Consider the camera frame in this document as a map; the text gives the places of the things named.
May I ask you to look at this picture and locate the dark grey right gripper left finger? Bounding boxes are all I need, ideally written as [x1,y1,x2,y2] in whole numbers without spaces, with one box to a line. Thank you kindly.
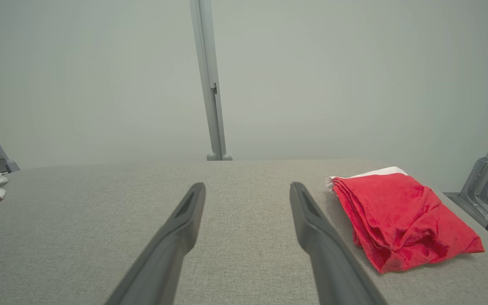
[104,182,207,305]

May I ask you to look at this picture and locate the red garment with white lining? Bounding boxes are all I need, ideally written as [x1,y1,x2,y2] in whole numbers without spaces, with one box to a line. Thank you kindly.
[325,166,485,274]

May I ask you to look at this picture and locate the grey metal bracket frame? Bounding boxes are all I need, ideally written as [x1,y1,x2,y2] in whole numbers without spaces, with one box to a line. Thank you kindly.
[443,102,488,242]

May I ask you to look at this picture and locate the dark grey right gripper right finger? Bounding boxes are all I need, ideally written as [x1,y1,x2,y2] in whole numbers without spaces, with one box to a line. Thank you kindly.
[289,182,388,305]

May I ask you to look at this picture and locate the grey vertical partition post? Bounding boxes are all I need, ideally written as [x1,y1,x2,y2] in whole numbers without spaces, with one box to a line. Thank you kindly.
[190,0,233,161]

